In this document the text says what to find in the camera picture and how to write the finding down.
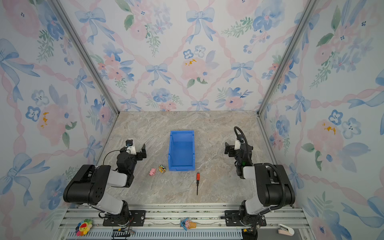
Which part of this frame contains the blue plastic bin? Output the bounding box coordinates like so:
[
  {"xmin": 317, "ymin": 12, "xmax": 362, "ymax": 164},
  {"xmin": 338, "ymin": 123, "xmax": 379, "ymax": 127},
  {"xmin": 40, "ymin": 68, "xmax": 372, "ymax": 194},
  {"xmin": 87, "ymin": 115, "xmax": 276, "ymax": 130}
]
[{"xmin": 168, "ymin": 131, "xmax": 196, "ymax": 172}]

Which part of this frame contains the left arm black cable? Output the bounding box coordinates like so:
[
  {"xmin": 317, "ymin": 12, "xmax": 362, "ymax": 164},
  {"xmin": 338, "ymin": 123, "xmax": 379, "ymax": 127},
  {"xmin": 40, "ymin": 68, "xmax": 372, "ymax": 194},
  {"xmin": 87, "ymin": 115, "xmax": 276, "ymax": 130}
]
[{"xmin": 102, "ymin": 149, "xmax": 122, "ymax": 166}]

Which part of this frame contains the red handled screwdriver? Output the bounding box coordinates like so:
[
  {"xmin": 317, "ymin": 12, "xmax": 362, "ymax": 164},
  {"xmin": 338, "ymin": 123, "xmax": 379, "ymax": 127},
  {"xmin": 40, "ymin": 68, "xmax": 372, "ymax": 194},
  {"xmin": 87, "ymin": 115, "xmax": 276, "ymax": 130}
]
[{"xmin": 196, "ymin": 173, "xmax": 200, "ymax": 196}]

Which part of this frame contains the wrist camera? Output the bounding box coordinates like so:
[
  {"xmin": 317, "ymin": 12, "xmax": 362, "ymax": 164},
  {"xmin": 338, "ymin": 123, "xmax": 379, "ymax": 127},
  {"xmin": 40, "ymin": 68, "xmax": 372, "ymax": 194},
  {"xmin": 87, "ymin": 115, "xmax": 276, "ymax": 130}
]
[
  {"xmin": 234, "ymin": 139, "xmax": 242, "ymax": 151},
  {"xmin": 126, "ymin": 139, "xmax": 137, "ymax": 155}
]

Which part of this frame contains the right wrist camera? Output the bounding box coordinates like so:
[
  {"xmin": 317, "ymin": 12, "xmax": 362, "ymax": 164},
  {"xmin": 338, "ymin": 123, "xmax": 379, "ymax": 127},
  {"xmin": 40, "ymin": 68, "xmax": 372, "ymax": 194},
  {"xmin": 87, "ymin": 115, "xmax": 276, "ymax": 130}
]
[{"xmin": 234, "ymin": 139, "xmax": 242, "ymax": 151}]

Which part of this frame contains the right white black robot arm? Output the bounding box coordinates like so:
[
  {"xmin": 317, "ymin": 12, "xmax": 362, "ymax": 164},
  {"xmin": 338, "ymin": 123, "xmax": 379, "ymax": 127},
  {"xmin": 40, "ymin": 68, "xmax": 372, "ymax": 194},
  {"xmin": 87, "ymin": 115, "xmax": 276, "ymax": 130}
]
[{"xmin": 221, "ymin": 140, "xmax": 296, "ymax": 227}]

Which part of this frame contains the white pink stapler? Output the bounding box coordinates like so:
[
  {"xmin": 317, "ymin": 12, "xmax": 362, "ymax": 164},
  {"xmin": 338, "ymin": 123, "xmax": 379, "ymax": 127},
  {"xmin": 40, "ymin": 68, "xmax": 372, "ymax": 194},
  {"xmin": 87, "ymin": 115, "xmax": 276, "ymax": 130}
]
[{"xmin": 278, "ymin": 224, "xmax": 295, "ymax": 237}]

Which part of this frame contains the ice cream cone toy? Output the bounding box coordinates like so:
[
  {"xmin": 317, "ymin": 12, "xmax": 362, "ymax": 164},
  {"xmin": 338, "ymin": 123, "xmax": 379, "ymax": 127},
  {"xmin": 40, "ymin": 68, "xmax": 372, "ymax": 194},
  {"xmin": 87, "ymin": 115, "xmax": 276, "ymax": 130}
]
[{"xmin": 180, "ymin": 218, "xmax": 197, "ymax": 231}]

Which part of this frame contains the small colourful cube toy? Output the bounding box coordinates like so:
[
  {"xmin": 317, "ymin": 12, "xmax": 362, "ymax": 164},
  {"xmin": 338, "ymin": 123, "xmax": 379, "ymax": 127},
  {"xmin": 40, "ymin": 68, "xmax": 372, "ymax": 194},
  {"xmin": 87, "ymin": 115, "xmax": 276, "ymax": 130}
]
[{"xmin": 159, "ymin": 165, "xmax": 167, "ymax": 174}]

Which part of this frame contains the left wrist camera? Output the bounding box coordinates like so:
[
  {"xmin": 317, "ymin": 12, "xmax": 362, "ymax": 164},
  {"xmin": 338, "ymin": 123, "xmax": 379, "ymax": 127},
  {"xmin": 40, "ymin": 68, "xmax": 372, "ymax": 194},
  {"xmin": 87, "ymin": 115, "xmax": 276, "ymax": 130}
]
[{"xmin": 126, "ymin": 139, "xmax": 137, "ymax": 155}]

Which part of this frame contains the pink pig toy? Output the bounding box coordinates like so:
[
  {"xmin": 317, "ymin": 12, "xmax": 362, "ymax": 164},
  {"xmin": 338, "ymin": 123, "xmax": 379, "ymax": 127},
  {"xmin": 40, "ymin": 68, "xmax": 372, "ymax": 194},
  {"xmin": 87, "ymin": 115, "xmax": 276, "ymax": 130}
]
[{"xmin": 149, "ymin": 168, "xmax": 157, "ymax": 176}]

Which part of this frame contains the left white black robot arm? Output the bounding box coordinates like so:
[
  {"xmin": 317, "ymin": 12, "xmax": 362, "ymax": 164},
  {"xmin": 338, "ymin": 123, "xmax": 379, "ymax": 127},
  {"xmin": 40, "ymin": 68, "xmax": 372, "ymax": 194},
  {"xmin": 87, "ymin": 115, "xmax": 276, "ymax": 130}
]
[{"xmin": 63, "ymin": 140, "xmax": 147, "ymax": 227}]

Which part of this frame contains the rainbow flower toy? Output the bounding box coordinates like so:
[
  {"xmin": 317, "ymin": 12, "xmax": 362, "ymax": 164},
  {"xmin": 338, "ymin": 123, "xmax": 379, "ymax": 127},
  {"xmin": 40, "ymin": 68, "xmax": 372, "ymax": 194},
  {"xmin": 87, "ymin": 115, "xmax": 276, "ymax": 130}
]
[{"xmin": 75, "ymin": 219, "xmax": 93, "ymax": 237}]

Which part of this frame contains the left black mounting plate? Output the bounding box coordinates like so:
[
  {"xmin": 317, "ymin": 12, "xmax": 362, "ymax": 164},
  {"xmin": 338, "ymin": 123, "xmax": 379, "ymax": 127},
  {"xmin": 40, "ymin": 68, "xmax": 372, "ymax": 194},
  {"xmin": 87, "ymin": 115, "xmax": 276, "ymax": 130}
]
[{"xmin": 103, "ymin": 210, "xmax": 146, "ymax": 227}]

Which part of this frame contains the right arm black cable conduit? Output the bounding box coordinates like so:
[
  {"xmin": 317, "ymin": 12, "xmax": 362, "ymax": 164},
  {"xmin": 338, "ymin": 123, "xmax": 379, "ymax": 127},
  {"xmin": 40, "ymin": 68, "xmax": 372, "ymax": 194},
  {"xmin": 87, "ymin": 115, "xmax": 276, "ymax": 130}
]
[{"xmin": 233, "ymin": 126, "xmax": 287, "ymax": 215}]

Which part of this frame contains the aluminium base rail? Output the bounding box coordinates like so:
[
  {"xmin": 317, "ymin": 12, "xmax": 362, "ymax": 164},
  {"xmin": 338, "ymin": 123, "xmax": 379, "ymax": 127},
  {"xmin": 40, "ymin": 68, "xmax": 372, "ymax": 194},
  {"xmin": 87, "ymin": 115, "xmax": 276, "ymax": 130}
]
[{"xmin": 54, "ymin": 204, "xmax": 315, "ymax": 240}]

